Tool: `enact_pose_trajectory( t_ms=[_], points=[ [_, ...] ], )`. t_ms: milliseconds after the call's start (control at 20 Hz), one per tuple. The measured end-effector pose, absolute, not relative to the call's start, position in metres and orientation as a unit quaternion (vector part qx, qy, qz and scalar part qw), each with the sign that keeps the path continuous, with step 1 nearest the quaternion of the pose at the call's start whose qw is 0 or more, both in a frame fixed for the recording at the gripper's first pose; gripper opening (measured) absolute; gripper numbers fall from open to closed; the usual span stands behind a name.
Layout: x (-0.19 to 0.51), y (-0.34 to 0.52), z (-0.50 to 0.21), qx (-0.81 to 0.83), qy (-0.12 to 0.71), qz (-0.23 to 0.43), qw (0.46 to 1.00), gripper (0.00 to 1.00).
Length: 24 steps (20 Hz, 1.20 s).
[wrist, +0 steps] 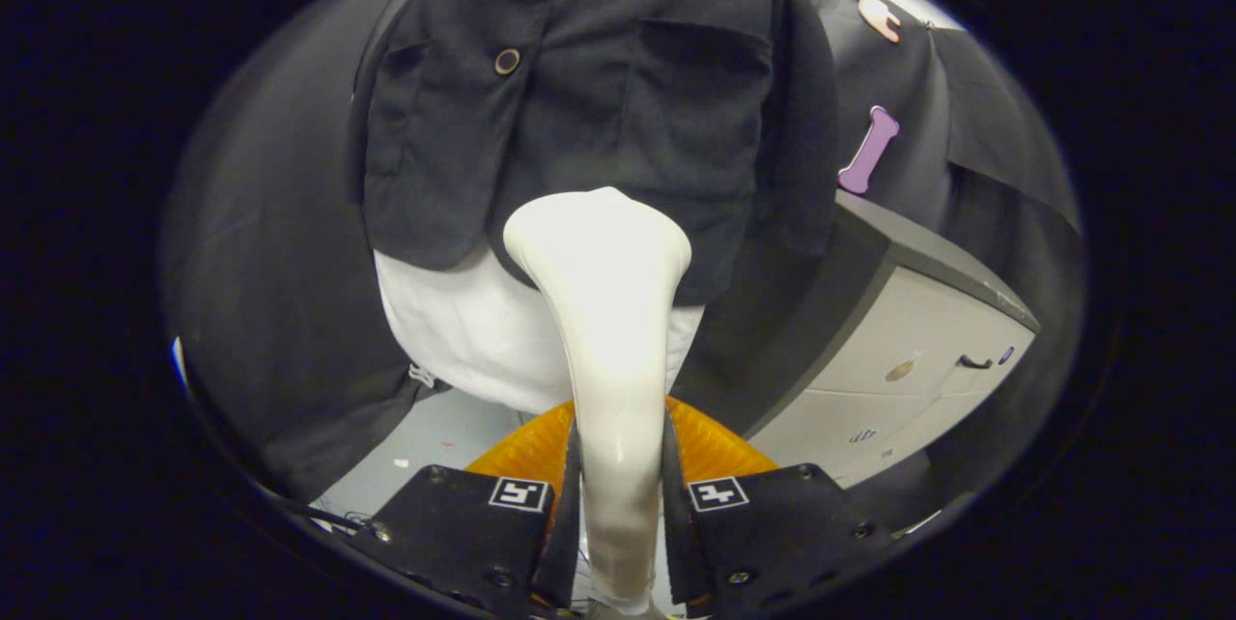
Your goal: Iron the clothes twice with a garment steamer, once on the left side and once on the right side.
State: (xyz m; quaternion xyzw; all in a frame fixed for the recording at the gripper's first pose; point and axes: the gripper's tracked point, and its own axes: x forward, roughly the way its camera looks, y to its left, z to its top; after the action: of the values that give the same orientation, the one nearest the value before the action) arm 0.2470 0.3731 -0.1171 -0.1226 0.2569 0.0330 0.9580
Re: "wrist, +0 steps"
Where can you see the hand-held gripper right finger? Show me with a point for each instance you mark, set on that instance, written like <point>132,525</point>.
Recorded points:
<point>676,543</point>

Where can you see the white shirt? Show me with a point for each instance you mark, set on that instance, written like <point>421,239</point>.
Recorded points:
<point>463,340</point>

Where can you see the black suit jacket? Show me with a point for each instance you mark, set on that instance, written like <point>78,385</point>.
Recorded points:
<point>628,98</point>

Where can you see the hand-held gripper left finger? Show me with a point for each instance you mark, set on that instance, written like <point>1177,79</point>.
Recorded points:
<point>562,543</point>

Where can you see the black backdrop cloth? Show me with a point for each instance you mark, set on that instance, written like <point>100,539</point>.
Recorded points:
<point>270,292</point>

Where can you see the white garment steamer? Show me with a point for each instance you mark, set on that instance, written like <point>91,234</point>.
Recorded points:
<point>608,311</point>

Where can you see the grey cabinet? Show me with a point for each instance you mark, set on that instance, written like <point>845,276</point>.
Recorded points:
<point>917,340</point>

